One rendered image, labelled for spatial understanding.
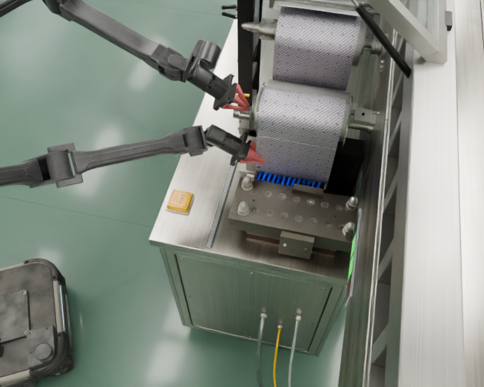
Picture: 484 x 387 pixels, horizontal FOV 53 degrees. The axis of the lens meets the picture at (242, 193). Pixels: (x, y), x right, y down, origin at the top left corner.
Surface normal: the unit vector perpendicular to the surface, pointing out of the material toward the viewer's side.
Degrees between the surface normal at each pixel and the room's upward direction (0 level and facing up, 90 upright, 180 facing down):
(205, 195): 0
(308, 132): 90
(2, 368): 0
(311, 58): 92
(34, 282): 0
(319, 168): 91
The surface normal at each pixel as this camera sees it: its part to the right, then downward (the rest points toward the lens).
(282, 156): -0.22, 0.81
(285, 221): 0.00, -0.57
